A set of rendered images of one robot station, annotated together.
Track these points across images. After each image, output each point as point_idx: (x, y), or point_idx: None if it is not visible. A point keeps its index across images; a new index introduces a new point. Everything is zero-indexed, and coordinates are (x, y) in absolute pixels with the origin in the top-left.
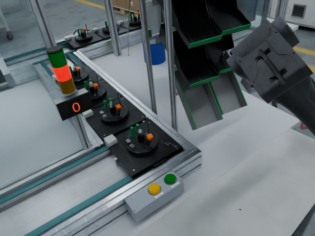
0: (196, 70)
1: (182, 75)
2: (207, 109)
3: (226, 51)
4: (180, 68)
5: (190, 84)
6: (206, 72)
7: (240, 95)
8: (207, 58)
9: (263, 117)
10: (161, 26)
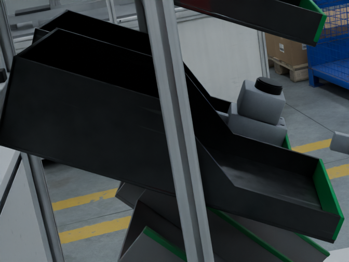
0: (253, 184)
1: (261, 213)
2: None
3: (249, 90)
4: (240, 186)
5: (340, 217)
6: (274, 177)
7: (291, 238)
8: (232, 132)
9: None
10: (30, 61)
